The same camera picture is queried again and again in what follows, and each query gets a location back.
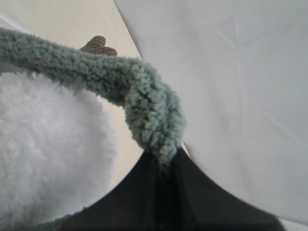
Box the white backdrop curtain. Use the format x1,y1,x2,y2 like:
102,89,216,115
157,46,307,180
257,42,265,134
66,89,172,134
116,0,308,225

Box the green knitted cloth piece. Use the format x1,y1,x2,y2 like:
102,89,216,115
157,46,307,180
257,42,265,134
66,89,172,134
0,28,186,168

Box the white plastic tray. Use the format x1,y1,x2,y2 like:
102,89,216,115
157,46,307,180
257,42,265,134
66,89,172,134
0,12,32,75

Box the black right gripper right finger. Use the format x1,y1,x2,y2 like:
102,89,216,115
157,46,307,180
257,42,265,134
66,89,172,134
171,149,283,231

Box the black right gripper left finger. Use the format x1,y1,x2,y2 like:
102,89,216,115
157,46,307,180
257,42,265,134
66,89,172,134
60,152,158,231

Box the white plush snowman toy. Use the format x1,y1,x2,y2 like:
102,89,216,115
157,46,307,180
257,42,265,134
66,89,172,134
0,66,117,231

